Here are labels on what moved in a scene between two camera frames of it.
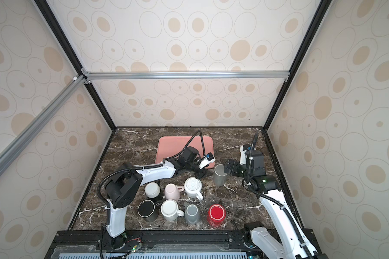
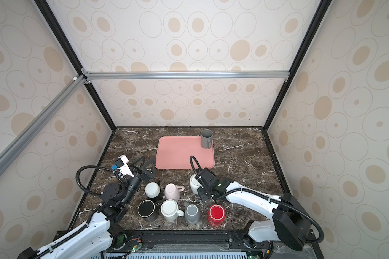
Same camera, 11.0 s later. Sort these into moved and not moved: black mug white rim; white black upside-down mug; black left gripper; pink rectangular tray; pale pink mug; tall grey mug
Moved: black left gripper; tall grey mug
Not moved: pink rectangular tray; black mug white rim; pale pink mug; white black upside-down mug
